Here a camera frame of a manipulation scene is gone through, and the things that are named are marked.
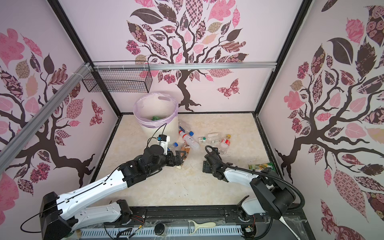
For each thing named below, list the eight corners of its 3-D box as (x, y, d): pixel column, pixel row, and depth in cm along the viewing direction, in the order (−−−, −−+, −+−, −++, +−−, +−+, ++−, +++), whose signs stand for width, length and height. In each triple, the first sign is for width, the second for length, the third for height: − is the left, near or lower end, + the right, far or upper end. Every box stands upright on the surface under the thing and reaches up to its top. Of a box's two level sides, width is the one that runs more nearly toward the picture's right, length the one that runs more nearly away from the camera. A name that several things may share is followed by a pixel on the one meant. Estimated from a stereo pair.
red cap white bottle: (195, 151, 98) (195, 148, 95) (178, 135, 107) (178, 132, 104) (199, 148, 100) (200, 145, 97) (183, 132, 109) (182, 129, 106)
